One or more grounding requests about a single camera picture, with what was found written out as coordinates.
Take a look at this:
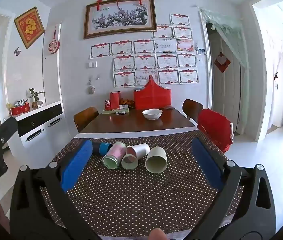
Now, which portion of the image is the white ceramic bowl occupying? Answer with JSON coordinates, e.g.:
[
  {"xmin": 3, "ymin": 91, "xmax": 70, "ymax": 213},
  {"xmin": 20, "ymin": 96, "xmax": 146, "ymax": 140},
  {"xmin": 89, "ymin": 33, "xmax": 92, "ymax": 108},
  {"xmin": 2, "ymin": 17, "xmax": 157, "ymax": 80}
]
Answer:
[{"xmin": 142, "ymin": 109, "xmax": 163, "ymax": 120}]

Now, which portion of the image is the white wall switch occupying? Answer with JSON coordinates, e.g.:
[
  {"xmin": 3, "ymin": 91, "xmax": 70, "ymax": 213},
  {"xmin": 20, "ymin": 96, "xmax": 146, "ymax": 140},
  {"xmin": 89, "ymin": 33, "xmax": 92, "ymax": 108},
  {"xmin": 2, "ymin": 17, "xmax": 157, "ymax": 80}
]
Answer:
[{"xmin": 88, "ymin": 61, "xmax": 97, "ymax": 68}]

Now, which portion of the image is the butterfly wall sticker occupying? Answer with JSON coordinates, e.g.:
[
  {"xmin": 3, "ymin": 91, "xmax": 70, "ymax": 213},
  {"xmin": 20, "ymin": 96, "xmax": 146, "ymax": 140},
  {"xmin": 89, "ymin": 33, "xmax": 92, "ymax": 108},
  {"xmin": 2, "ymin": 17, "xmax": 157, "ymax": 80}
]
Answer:
[{"xmin": 14, "ymin": 47, "xmax": 21, "ymax": 56}]

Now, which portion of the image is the hanging loofah scrubber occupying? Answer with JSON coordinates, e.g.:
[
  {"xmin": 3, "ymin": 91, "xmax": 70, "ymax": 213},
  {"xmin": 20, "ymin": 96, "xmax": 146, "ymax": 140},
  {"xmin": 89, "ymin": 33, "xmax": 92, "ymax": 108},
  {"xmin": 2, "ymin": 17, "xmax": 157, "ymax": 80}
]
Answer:
[{"xmin": 88, "ymin": 79, "xmax": 96, "ymax": 94}]

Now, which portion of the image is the green door curtain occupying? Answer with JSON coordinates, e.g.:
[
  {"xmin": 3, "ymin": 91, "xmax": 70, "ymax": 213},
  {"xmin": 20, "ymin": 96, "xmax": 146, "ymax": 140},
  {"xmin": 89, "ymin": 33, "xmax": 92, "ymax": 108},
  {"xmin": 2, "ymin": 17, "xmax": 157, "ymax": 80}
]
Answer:
[{"xmin": 199, "ymin": 8, "xmax": 250, "ymax": 135}]

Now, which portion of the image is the large red gift bag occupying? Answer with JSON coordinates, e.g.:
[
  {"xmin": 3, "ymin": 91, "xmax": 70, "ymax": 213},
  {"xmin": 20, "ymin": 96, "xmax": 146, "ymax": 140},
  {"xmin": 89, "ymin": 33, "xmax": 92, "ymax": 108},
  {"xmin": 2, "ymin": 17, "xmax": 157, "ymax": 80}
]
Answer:
[{"xmin": 133, "ymin": 76, "xmax": 171, "ymax": 110}]

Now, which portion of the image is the red soda can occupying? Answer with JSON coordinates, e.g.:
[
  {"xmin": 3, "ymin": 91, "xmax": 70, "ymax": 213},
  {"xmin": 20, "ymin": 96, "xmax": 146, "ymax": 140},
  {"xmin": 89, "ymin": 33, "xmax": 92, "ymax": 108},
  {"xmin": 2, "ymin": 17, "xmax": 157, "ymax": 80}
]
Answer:
[{"xmin": 104, "ymin": 100, "xmax": 112, "ymax": 111}]

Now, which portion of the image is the framed plum blossom painting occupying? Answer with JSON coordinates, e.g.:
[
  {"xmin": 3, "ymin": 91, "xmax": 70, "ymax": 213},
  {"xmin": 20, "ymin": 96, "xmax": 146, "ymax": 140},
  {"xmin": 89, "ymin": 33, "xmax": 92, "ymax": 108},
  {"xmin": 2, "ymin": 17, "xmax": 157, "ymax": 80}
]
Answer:
[{"xmin": 84, "ymin": 0, "xmax": 157, "ymax": 39}]

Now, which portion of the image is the red tin box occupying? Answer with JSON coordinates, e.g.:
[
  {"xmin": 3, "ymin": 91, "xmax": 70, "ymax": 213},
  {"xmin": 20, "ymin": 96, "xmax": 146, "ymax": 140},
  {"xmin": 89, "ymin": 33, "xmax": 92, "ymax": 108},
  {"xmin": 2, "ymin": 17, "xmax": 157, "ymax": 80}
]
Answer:
[{"xmin": 10, "ymin": 103, "xmax": 30, "ymax": 116}]

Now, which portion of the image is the pink green lidded cup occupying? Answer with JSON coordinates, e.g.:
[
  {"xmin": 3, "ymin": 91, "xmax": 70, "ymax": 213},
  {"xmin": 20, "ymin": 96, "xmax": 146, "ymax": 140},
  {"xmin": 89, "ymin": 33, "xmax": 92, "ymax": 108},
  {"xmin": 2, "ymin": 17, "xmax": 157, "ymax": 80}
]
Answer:
[{"xmin": 103, "ymin": 141, "xmax": 127, "ymax": 170}]

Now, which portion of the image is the potted green plant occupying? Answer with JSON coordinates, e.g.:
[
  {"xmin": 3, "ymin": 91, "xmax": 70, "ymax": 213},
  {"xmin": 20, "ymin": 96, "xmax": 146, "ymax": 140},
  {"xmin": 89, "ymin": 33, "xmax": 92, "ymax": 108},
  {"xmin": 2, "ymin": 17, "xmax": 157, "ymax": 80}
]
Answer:
[{"xmin": 29, "ymin": 88, "xmax": 45, "ymax": 109}]

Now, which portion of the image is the white black sideboard cabinet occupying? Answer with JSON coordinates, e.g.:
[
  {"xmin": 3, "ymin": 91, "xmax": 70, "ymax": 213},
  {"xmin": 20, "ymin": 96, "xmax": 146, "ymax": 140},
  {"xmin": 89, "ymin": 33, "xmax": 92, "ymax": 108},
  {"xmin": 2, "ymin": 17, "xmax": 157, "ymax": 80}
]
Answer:
[{"xmin": 8, "ymin": 101, "xmax": 69, "ymax": 169}]

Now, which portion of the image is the cream paper cup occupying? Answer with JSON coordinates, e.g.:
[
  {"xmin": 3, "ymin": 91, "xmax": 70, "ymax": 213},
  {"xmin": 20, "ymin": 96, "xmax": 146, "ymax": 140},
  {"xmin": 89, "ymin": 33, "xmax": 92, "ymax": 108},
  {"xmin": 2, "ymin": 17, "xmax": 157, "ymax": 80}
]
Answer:
[{"xmin": 145, "ymin": 146, "xmax": 167, "ymax": 174}]

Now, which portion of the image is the red diamond door decoration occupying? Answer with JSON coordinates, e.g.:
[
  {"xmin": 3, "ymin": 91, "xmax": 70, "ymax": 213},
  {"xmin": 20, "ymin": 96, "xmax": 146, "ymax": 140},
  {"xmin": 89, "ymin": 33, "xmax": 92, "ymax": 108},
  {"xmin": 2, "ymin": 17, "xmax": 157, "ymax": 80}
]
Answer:
[{"xmin": 214, "ymin": 52, "xmax": 231, "ymax": 73}]

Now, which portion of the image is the black blue tumbler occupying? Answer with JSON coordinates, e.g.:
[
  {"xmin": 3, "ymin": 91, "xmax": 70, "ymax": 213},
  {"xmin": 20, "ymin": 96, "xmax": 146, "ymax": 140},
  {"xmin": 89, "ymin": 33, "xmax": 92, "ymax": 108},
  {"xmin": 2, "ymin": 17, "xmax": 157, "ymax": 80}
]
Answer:
[{"xmin": 92, "ymin": 141, "xmax": 113, "ymax": 157}]

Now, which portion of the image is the brown chair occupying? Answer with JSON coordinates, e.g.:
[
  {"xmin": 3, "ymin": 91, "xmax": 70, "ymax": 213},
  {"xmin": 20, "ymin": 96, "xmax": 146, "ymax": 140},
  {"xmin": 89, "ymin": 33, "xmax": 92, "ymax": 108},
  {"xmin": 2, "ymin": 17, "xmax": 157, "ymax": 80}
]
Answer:
[
  {"xmin": 73, "ymin": 107, "xmax": 99, "ymax": 132},
  {"xmin": 182, "ymin": 99, "xmax": 203, "ymax": 122}
]

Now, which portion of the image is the brown polka dot tablecloth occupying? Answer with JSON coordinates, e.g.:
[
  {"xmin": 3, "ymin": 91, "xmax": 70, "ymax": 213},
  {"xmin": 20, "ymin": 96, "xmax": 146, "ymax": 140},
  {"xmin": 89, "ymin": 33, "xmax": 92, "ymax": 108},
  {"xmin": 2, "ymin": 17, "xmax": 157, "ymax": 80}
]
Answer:
[{"xmin": 40, "ymin": 129, "xmax": 245, "ymax": 238}]

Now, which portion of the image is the brown chair left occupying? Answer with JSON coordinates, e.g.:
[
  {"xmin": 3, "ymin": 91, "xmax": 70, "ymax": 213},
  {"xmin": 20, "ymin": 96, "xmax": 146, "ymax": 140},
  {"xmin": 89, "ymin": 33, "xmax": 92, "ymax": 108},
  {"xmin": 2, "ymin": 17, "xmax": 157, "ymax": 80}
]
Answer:
[{"xmin": 73, "ymin": 107, "xmax": 99, "ymax": 132}]

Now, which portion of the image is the person's left hand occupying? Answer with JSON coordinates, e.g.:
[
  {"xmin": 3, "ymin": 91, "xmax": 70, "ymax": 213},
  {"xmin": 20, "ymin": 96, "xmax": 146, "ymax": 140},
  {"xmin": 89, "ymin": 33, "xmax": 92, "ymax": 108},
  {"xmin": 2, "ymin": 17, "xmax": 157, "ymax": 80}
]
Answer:
[{"xmin": 148, "ymin": 228, "xmax": 168, "ymax": 240}]

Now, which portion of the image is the red gold fu frame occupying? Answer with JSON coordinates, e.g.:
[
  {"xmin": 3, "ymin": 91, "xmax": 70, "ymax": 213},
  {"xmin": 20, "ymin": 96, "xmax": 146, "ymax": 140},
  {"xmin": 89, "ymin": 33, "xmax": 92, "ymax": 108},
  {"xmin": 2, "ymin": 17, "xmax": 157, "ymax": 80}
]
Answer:
[{"xmin": 14, "ymin": 7, "xmax": 45, "ymax": 49}]

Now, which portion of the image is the red covered chair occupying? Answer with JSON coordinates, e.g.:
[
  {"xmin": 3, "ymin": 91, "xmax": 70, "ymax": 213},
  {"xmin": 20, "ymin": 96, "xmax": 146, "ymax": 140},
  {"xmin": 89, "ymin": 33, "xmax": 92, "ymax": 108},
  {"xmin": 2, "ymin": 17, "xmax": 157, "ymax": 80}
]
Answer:
[{"xmin": 197, "ymin": 109, "xmax": 234, "ymax": 153}]

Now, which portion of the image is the red round hanging ornament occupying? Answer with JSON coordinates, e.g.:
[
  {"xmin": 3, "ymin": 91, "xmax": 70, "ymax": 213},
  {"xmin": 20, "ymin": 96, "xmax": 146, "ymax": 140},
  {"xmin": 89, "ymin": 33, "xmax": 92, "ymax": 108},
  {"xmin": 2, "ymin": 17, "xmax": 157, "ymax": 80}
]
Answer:
[{"xmin": 48, "ymin": 25, "xmax": 60, "ymax": 54}]

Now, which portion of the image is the brown chair right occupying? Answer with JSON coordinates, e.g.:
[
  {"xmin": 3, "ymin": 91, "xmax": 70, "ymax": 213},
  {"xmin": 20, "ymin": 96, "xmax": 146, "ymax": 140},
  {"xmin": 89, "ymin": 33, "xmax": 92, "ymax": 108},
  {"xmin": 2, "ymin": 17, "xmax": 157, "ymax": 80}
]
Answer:
[{"xmin": 182, "ymin": 99, "xmax": 203, "ymax": 122}]

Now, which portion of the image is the green tray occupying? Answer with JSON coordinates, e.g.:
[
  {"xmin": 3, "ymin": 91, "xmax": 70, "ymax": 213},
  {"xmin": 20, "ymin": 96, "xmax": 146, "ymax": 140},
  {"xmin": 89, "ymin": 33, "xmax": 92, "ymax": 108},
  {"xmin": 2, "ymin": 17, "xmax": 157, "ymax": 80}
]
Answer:
[{"xmin": 101, "ymin": 108, "xmax": 130, "ymax": 114}]

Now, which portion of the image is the white cup pink inside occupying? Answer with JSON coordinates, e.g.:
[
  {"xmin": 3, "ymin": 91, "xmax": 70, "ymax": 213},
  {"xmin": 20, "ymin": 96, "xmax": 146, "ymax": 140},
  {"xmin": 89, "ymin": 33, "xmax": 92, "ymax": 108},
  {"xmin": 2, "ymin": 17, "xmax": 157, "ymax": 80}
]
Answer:
[{"xmin": 126, "ymin": 144, "xmax": 150, "ymax": 160}]

